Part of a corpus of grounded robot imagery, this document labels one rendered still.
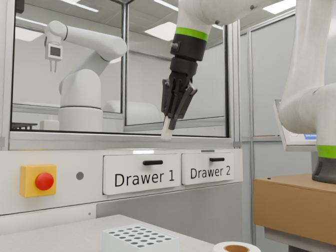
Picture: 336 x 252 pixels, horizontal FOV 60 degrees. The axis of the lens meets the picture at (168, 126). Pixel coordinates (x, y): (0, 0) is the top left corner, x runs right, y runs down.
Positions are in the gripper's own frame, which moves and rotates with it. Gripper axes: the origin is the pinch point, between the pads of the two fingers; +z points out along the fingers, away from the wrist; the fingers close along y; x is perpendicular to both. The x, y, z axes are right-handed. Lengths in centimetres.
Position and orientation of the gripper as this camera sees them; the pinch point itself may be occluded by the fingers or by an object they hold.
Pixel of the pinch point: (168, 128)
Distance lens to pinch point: 84.8
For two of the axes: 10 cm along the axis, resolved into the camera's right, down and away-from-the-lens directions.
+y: 6.3, 3.0, -7.2
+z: -2.4, 9.5, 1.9
